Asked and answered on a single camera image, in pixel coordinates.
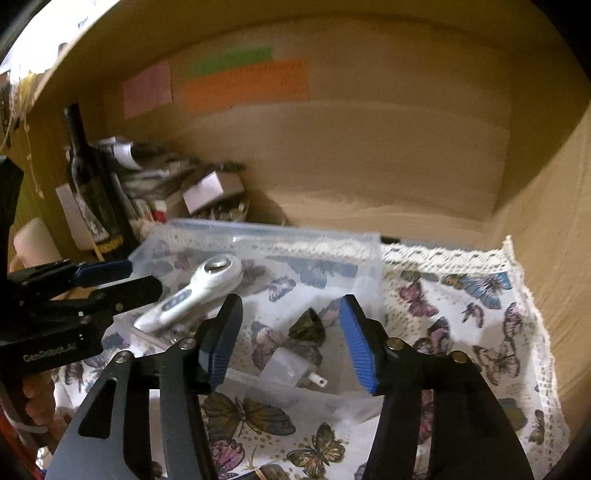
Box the green sticky note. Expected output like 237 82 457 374
189 47 274 78

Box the white plug charger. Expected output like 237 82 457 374
259 347 329 392

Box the small cardboard box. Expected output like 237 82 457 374
182 170 245 214

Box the pink sticky note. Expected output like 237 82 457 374
123 61 173 120

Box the white cable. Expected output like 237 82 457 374
2 390 49 437

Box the orange sticky note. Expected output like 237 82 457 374
185 59 310 115

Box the dark folded paper piece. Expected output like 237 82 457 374
288 308 326 344

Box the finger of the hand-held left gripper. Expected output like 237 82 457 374
88 276 163 324
69 259 136 289

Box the pile of clutter boxes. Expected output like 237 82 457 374
95 136 245 224

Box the butterfly print lace cloth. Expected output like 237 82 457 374
53 226 571 480

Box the clear plastic storage box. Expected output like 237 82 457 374
107 219 384 418

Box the white candle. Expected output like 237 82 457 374
13 217 63 268

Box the dark wine bottle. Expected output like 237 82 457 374
63 104 139 261

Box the white handheld massager device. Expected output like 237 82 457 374
134 255 244 333

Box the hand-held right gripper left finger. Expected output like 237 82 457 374
46 294 244 480

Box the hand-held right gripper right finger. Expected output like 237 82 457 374
338 295 536 480

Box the person's left hand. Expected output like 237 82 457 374
14 367 58 444

